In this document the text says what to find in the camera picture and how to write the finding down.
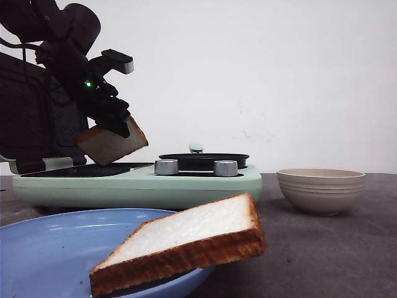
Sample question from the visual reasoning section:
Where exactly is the beige ribbed bowl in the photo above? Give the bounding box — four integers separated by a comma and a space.
277, 168, 365, 215

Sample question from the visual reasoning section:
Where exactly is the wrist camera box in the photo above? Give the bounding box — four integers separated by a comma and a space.
90, 49, 134, 76

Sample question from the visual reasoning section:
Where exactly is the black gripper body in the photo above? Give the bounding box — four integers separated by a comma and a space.
36, 42, 129, 123

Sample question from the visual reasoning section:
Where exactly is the silver control knob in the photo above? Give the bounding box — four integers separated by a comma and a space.
154, 159, 179, 176
213, 160, 238, 177

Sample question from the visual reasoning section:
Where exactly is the right silver control knob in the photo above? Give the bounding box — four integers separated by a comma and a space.
213, 160, 238, 177

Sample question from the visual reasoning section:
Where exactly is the left silver control knob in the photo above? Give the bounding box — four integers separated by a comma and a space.
154, 159, 179, 176

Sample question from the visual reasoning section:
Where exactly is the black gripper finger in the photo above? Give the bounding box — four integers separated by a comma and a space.
98, 116, 130, 138

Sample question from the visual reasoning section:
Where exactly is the mint green breakfast maker base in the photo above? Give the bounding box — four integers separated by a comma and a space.
12, 163, 262, 210

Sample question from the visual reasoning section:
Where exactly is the black round frying pan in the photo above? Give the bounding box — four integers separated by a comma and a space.
158, 143, 250, 171

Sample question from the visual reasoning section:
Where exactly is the blue plastic plate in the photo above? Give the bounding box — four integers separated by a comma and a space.
0, 208, 215, 298

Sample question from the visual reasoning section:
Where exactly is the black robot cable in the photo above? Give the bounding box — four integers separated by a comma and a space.
0, 37, 44, 63

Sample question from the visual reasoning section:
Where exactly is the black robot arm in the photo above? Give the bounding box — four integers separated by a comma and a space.
1, 1, 133, 138

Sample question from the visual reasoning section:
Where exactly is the white bread slice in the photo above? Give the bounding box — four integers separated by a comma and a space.
89, 193, 266, 297
74, 116, 148, 166

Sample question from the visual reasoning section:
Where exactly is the breakfast maker hinged lid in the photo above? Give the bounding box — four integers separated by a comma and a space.
1, 53, 88, 174

